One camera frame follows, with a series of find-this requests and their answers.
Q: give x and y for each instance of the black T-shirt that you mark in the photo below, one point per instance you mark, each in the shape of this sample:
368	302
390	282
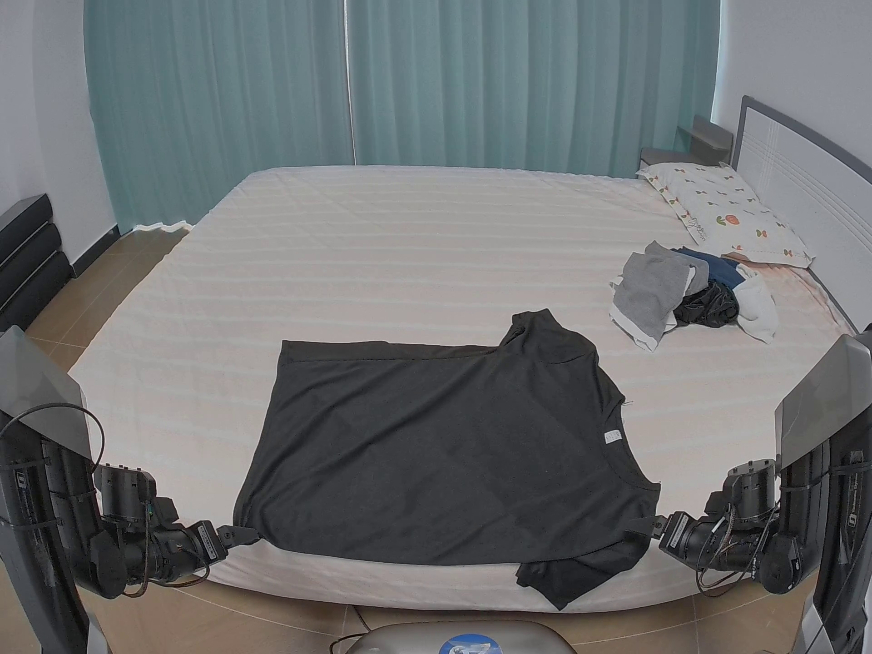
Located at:
443	460

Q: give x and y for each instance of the white printed pillow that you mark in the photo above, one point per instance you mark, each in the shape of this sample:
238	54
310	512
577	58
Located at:
722	208

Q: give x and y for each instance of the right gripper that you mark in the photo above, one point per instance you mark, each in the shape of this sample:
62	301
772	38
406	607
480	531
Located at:
691	539

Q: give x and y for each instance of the black chest of drawers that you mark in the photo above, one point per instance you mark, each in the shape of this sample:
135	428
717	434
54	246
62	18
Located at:
27	263

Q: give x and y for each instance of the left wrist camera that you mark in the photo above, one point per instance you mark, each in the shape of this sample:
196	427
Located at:
165	510

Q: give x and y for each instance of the blue-green curtain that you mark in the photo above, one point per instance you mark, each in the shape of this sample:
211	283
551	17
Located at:
218	79
531	58

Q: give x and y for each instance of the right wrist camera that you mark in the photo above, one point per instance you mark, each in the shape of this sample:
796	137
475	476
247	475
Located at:
719	506

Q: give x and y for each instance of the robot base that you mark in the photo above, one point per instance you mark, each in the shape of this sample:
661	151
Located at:
463	637

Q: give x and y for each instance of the pile of clothes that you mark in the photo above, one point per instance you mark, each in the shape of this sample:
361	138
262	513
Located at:
650	290

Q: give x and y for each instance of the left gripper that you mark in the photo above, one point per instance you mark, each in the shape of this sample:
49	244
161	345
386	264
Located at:
197	546

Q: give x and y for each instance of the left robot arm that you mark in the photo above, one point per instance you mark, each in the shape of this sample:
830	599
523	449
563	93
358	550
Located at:
41	392

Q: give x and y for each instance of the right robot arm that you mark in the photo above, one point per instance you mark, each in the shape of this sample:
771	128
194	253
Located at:
831	399

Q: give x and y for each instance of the bed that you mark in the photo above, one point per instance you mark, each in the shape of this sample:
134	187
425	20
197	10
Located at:
409	263

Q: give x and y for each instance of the dark grey bedside table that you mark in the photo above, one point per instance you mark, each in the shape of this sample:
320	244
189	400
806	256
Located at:
695	137

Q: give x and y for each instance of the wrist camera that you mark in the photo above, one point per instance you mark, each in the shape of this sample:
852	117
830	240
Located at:
719	506
165	510

